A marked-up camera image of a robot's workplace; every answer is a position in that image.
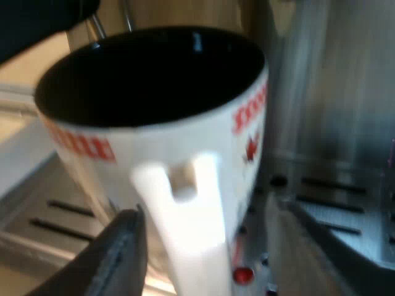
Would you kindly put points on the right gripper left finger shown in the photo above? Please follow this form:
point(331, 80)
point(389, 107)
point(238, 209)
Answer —
point(117, 256)

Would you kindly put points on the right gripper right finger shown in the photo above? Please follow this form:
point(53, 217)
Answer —
point(327, 262)

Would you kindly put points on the white mug with red and black print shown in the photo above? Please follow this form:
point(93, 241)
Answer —
point(172, 142)

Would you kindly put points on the steel espresso machine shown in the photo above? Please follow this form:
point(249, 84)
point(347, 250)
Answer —
point(327, 92)

